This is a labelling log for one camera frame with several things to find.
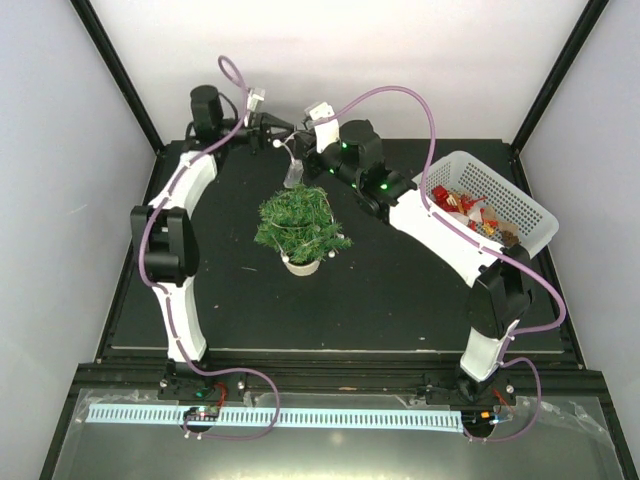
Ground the white bulb light string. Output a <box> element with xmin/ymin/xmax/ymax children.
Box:
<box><xmin>269</xmin><ymin>138</ymin><xmax>346</xmax><ymax>264</ymax></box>

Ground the small green christmas tree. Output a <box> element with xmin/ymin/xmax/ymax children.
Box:
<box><xmin>254</xmin><ymin>185</ymin><xmax>353</xmax><ymax>277</ymax></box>

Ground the red gift box ornament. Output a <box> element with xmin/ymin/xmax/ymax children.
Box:
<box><xmin>431</xmin><ymin>185</ymin><xmax>450</xmax><ymax>209</ymax></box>

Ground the white perforated plastic basket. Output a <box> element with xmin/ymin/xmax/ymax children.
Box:
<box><xmin>426</xmin><ymin>151</ymin><xmax>559</xmax><ymax>257</ymax></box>

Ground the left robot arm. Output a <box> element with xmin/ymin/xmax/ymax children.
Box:
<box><xmin>130</xmin><ymin>85</ymin><xmax>294</xmax><ymax>364</ymax></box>

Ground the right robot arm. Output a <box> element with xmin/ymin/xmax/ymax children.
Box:
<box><xmin>294</xmin><ymin>120</ymin><xmax>533</xmax><ymax>403</ymax></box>

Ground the brown pine cone ornament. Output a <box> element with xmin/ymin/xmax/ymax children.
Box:
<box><xmin>501</xmin><ymin>230</ymin><xmax>521</xmax><ymax>248</ymax></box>

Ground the small circuit board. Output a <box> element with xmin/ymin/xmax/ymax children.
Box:
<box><xmin>183</xmin><ymin>406</ymin><xmax>220</xmax><ymax>422</ymax></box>

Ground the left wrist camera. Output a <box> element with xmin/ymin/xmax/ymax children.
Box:
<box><xmin>244</xmin><ymin>87</ymin><xmax>266</xmax><ymax>127</ymax></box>

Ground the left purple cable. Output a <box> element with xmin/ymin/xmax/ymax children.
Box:
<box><xmin>137</xmin><ymin>54</ymin><xmax>282</xmax><ymax>445</ymax></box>

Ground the purple cable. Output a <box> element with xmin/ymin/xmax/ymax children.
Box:
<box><xmin>327</xmin><ymin>85</ymin><xmax>568</xmax><ymax>444</ymax></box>
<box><xmin>137</xmin><ymin>54</ymin><xmax>282</xmax><ymax>445</ymax></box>

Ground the left black frame post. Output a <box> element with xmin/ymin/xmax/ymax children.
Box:
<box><xmin>70</xmin><ymin>0</ymin><xmax>164</xmax><ymax>152</ymax></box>

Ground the black frame post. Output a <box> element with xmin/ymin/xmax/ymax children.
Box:
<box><xmin>70</xmin><ymin>0</ymin><xmax>164</xmax><ymax>152</ymax></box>
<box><xmin>511</xmin><ymin>0</ymin><xmax>609</xmax><ymax>154</ymax></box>

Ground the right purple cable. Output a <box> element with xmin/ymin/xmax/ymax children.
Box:
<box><xmin>327</xmin><ymin>85</ymin><xmax>568</xmax><ymax>444</ymax></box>

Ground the right black frame post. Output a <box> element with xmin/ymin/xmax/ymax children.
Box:
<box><xmin>511</xmin><ymin>0</ymin><xmax>609</xmax><ymax>154</ymax></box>

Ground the light blue slotted cable duct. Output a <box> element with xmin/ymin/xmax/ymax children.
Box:
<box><xmin>85</xmin><ymin>404</ymin><xmax>464</xmax><ymax>433</ymax></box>

